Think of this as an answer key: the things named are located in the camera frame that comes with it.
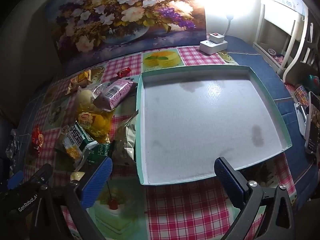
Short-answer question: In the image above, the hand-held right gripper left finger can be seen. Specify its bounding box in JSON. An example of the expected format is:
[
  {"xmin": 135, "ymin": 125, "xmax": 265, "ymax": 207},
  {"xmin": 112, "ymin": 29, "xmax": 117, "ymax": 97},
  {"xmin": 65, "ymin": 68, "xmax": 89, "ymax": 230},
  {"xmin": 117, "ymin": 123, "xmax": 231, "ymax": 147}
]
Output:
[{"xmin": 30, "ymin": 156, "xmax": 113, "ymax": 240}]

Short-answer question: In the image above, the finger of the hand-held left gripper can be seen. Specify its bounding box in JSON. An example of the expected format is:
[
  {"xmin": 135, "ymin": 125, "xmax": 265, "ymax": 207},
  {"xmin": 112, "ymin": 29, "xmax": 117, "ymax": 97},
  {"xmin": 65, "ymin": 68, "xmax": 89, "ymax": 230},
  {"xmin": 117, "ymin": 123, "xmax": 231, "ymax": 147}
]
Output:
[
  {"xmin": 7, "ymin": 170, "xmax": 24, "ymax": 191},
  {"xmin": 25, "ymin": 164, "xmax": 53, "ymax": 188}
]

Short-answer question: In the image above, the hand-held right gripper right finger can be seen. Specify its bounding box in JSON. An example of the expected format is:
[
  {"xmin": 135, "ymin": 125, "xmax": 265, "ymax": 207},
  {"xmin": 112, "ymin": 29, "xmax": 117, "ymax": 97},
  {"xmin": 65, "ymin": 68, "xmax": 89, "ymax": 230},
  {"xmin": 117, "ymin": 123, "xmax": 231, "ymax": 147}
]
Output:
[{"xmin": 214, "ymin": 157, "xmax": 297, "ymax": 240}]

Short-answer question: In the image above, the red and white snack packet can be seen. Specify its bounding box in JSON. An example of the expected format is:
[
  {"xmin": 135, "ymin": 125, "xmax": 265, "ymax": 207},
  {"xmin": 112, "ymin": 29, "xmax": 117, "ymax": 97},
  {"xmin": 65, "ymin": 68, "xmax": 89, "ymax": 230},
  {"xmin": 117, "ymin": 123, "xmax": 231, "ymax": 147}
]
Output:
[{"xmin": 29, "ymin": 125, "xmax": 45, "ymax": 155}]

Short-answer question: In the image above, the green corn snack packet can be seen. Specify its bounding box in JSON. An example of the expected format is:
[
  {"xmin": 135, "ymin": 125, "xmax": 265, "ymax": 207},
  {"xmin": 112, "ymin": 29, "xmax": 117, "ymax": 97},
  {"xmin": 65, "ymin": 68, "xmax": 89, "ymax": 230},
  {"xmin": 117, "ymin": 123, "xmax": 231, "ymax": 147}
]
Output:
[{"xmin": 56, "ymin": 121, "xmax": 98, "ymax": 169}]

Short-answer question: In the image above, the pale green snack packet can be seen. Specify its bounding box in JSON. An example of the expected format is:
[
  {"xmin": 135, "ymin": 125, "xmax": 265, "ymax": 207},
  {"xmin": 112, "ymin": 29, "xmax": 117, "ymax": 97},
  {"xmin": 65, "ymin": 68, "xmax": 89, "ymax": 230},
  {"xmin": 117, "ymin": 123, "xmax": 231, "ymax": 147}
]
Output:
[{"xmin": 114, "ymin": 110, "xmax": 139, "ymax": 167}]

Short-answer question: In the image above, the yellow transparent snack packet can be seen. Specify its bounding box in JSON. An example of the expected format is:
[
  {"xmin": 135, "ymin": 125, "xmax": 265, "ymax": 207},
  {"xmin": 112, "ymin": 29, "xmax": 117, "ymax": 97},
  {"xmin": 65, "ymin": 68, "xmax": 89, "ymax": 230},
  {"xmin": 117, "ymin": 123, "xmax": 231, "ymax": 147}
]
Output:
[{"xmin": 76, "ymin": 105, "xmax": 114, "ymax": 144}]

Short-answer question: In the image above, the teal cardboard box tray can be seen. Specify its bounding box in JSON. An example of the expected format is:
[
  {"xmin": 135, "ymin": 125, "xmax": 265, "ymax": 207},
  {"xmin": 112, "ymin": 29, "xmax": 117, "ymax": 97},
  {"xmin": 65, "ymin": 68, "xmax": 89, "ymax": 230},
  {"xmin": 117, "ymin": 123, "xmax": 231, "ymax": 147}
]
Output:
[{"xmin": 135, "ymin": 65, "xmax": 292, "ymax": 186}]

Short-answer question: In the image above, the pink snack packet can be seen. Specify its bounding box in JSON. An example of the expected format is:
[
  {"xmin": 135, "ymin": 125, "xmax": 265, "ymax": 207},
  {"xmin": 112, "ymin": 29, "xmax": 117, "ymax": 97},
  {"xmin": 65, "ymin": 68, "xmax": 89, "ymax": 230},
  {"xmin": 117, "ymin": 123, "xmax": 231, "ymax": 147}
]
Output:
[{"xmin": 93, "ymin": 79, "xmax": 138, "ymax": 112}]

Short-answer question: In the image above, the silver foil wrapper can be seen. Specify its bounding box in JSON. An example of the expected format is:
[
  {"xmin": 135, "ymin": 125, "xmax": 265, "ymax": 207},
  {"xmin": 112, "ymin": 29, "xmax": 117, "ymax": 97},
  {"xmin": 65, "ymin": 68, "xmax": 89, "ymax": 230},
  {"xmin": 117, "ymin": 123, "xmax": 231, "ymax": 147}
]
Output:
[{"xmin": 5, "ymin": 129, "xmax": 22, "ymax": 159}]

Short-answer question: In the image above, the round pastry in clear wrapper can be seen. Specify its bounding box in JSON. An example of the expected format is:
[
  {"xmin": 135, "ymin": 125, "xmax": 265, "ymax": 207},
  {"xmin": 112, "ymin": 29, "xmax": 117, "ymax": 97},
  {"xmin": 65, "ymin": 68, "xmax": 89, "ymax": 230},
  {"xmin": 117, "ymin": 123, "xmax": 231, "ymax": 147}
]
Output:
[{"xmin": 75, "ymin": 84, "xmax": 103, "ymax": 110}]

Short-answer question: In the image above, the orange yellow snack packet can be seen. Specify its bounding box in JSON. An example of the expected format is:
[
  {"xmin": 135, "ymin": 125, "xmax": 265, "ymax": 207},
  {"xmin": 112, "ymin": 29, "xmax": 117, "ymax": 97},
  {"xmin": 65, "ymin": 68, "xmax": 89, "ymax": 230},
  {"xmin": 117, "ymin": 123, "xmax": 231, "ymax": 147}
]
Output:
[{"xmin": 66, "ymin": 69, "xmax": 92, "ymax": 95}]

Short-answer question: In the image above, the smartphone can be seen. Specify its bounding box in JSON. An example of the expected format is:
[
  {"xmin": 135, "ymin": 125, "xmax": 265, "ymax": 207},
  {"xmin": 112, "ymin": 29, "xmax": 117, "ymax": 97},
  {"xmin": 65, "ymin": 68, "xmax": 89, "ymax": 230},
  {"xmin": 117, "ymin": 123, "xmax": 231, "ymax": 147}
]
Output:
[{"xmin": 304, "ymin": 91, "xmax": 320, "ymax": 154}]

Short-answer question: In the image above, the blue woven cloth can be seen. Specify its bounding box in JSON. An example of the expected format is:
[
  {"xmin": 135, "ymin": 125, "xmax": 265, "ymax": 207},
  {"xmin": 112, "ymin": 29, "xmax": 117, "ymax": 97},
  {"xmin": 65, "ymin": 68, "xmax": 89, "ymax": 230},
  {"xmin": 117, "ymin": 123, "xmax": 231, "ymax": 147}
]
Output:
[{"xmin": 220, "ymin": 35, "xmax": 320, "ymax": 205}]

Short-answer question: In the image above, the small red candy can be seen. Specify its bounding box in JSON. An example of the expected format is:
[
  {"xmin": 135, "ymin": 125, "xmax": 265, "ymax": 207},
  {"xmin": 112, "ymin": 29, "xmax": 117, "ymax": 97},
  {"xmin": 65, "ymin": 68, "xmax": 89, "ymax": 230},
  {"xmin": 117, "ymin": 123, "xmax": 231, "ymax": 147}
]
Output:
[{"xmin": 117, "ymin": 67, "xmax": 132, "ymax": 78}]

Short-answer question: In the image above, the colourful cube puzzle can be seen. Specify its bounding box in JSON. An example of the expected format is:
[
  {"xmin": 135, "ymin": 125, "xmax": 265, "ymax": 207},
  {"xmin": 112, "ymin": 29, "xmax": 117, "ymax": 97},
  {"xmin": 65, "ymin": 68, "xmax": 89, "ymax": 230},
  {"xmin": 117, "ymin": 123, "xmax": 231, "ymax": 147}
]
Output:
[{"xmin": 294, "ymin": 85, "xmax": 312, "ymax": 108}]

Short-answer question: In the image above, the teal toy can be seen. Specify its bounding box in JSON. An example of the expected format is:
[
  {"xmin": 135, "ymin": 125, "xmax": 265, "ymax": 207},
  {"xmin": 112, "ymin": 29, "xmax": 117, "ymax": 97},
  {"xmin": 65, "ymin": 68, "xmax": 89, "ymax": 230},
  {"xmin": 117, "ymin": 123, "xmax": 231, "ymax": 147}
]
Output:
[{"xmin": 304, "ymin": 74, "xmax": 320, "ymax": 90}]

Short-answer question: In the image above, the white power strip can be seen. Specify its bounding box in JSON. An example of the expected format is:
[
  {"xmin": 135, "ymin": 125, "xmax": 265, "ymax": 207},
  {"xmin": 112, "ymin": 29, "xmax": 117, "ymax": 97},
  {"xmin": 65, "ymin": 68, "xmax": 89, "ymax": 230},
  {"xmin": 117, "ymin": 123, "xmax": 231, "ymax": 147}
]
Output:
[{"xmin": 199, "ymin": 39, "xmax": 228, "ymax": 55}]

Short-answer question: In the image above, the white gooseneck lamp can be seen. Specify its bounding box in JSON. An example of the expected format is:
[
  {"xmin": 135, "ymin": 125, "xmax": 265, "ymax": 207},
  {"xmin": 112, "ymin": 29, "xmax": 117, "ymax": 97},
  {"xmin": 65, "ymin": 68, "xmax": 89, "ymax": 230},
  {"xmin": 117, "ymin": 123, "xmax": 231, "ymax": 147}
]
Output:
[{"xmin": 223, "ymin": 15, "xmax": 234, "ymax": 37}]

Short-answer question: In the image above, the floral painting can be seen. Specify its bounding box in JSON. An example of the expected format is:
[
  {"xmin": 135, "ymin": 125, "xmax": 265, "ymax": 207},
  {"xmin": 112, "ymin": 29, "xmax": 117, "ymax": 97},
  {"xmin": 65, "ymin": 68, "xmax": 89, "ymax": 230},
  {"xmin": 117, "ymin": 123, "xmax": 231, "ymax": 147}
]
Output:
[{"xmin": 45, "ymin": 0, "xmax": 208, "ymax": 65}]

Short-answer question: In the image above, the white shelf rack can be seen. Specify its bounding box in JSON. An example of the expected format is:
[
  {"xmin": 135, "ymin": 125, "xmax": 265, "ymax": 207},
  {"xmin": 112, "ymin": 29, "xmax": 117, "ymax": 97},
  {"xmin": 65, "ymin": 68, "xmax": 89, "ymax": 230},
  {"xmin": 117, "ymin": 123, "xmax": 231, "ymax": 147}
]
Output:
[{"xmin": 252, "ymin": 0, "xmax": 320, "ymax": 80}]

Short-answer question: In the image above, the white printed paper sign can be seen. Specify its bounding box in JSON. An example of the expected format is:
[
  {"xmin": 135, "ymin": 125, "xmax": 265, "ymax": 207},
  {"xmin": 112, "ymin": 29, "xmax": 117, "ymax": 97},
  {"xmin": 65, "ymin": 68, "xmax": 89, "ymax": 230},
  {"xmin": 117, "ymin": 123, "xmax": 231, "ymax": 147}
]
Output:
[{"xmin": 261, "ymin": 0, "xmax": 307, "ymax": 13}]

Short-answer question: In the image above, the white plug adapter red switch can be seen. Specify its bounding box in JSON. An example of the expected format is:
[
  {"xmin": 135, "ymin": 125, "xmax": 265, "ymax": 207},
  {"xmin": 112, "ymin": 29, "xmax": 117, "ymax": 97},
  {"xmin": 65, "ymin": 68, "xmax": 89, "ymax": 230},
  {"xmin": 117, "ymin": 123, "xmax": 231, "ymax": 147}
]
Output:
[{"xmin": 206, "ymin": 32, "xmax": 224, "ymax": 43}]

